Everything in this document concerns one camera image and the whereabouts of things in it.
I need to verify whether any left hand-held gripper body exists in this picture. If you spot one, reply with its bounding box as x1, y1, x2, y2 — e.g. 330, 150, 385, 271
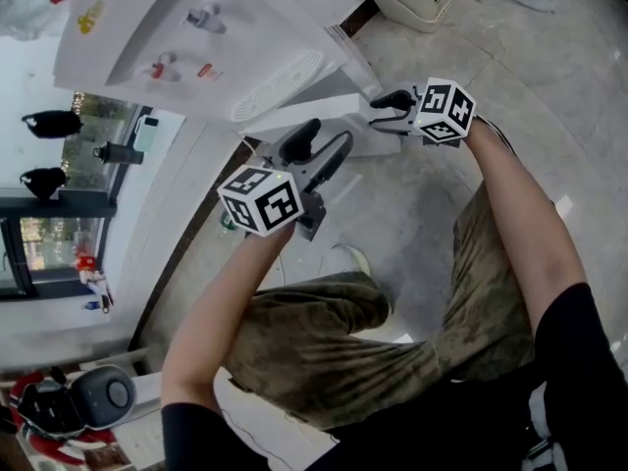
217, 157, 328, 242

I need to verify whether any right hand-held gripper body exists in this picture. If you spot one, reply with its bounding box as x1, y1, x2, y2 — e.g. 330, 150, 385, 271
405, 77, 477, 149

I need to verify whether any white water dispenser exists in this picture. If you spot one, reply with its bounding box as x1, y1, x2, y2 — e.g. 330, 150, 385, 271
51, 0, 403, 159

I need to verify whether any person's left forearm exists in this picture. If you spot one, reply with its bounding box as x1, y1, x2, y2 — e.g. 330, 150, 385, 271
160, 221, 298, 414

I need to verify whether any person's right forearm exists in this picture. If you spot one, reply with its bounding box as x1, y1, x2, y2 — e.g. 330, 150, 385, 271
463, 114, 590, 337

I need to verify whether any person's left white shoe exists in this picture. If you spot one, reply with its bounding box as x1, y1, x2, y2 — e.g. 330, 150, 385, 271
331, 242, 375, 280

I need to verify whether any white windowsill ledge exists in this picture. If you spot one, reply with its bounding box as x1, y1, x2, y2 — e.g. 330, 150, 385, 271
0, 110, 252, 357

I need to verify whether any mint green phone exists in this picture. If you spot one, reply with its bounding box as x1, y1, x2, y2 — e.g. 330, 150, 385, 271
132, 114, 161, 154

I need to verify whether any black insulated tumbler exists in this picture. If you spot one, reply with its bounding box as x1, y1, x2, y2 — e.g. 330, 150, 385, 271
91, 139, 147, 166

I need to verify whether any red and white packet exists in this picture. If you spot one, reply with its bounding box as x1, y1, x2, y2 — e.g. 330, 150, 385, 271
73, 254, 102, 277

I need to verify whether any group of black hanging pouches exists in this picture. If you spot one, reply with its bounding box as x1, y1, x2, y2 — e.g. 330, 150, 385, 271
18, 109, 84, 200

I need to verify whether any white rounded stand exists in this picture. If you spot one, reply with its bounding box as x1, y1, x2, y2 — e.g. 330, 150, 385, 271
131, 371, 164, 414

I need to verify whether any person's black shirt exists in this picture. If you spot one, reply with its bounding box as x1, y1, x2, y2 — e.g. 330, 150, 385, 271
160, 282, 628, 471

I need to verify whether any red and white striped cloth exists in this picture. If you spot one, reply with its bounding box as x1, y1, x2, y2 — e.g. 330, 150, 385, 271
7, 369, 122, 468

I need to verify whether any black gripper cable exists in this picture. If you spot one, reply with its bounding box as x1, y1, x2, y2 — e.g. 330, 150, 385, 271
474, 114, 517, 157

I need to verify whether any thin black floor cable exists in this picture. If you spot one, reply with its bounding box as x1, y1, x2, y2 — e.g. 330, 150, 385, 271
219, 407, 281, 468

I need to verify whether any striped shoulder strap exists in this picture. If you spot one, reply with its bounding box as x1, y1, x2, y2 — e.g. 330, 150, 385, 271
520, 380, 558, 471

